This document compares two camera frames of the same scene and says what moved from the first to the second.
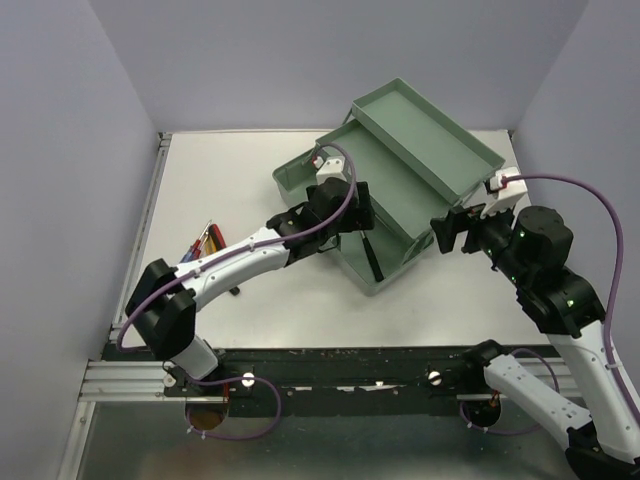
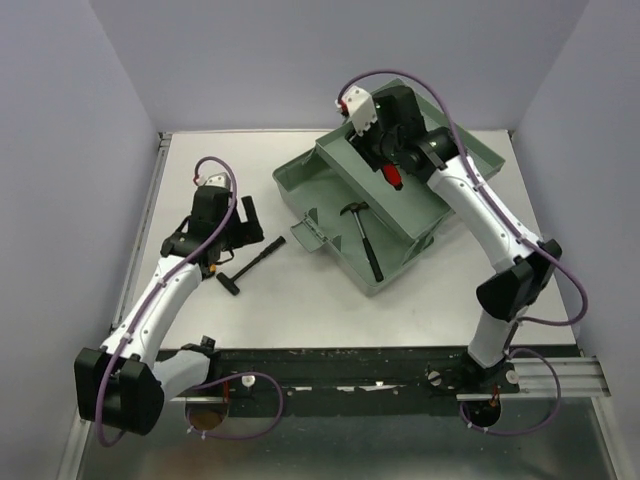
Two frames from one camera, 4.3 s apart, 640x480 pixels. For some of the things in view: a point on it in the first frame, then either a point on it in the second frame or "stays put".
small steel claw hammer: (374, 266) stays put
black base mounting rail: (405, 381) stays put
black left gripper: (360, 218) -> (250, 232)
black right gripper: (457, 220) -> (360, 145)
